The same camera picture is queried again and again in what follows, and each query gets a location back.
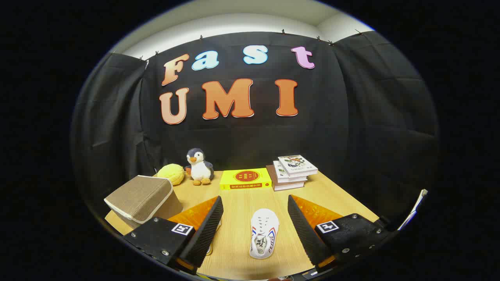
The thick yellow book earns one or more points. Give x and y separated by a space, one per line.
245 177

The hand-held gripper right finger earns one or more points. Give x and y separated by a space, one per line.
302 226

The brown cover book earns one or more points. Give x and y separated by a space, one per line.
287 186

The brown fabric storage box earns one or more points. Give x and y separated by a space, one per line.
140 199

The black backdrop cloth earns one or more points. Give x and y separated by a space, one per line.
351 117

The yellow bread plush toy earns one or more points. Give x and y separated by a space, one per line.
172 173

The white book with illustrated cover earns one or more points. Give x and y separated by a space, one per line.
297 164

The penguin plush toy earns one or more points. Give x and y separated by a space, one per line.
200 168

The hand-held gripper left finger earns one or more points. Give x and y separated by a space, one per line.
207 226

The white paperback book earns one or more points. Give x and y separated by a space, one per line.
282 173

